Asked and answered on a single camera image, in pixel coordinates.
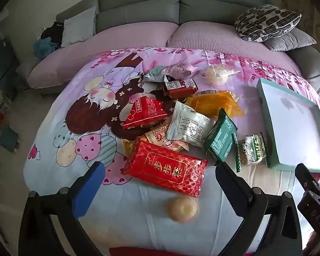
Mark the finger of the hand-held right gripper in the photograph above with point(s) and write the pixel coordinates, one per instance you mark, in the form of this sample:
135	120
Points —
305	177
316	210

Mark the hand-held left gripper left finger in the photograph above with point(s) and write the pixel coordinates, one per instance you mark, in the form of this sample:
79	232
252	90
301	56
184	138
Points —
88	189

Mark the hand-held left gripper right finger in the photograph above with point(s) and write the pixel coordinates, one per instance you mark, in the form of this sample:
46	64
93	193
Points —
229	177

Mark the narrow dark green packet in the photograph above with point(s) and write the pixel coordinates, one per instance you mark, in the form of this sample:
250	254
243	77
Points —
236	152

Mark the small green and white packet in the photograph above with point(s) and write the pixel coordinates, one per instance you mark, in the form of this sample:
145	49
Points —
252	148

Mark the wide dark green packet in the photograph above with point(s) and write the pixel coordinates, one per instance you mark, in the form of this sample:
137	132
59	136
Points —
220	138

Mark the round yellow jelly cup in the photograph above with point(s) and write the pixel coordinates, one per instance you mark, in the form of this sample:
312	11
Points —
182	209

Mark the small yellow packet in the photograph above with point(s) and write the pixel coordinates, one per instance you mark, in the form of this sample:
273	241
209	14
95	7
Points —
128	146

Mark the teal cardboard box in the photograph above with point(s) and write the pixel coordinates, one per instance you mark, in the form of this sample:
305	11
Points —
290	117

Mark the small pink and white packet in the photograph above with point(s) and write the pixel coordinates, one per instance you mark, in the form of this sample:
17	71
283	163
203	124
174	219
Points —
176	145

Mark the white packet with green print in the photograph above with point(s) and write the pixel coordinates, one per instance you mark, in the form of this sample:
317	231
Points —
189	125

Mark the large red gold-patterned packet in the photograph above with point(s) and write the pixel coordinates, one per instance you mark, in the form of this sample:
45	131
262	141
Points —
162	168

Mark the orange yellow cake packet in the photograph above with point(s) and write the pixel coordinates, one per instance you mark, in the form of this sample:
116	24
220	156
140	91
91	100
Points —
213	104

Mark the beige packet with red letters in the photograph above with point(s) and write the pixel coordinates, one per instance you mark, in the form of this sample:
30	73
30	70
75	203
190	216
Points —
157	136

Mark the small bright red packet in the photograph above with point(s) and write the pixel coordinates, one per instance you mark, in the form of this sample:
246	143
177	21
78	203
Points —
146	112

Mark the dark red brown packet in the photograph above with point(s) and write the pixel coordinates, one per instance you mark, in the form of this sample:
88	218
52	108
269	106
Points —
180	88

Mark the round pastry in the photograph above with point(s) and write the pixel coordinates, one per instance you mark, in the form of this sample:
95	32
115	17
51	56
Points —
216	74

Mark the pink snack packet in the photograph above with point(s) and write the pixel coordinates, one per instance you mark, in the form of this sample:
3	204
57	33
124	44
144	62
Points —
178	70

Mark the grey-green snack packet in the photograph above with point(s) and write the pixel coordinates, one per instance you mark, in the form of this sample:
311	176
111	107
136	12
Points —
154	74

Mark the printed pink blanket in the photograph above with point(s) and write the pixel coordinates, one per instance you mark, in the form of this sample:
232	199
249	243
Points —
138	218

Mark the teal fabric item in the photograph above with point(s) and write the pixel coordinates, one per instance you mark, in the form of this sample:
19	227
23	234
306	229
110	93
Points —
9	138

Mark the dark grey pillow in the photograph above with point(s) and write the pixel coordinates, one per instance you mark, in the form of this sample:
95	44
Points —
293	41

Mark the blue cloth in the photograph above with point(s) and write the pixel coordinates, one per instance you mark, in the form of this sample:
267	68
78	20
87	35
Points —
44	48

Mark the dark teal cabinet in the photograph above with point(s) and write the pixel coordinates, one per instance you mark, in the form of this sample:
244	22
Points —
4	66

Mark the pink ribbed sofa cover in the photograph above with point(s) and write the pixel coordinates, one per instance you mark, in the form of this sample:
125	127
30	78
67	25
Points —
122	40

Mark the light grey pillow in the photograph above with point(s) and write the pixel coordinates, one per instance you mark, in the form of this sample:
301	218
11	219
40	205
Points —
77	29

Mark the black and white patterned pillow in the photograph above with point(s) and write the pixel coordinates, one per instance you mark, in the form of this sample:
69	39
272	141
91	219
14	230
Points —
266	21

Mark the dark clothing pile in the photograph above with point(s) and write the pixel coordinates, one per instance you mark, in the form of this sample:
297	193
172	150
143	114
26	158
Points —
53	32

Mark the patterned beige curtain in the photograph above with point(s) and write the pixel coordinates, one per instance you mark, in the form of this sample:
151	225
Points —
309	5

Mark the grey sofa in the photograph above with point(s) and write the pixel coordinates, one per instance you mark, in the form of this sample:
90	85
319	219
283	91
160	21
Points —
138	5

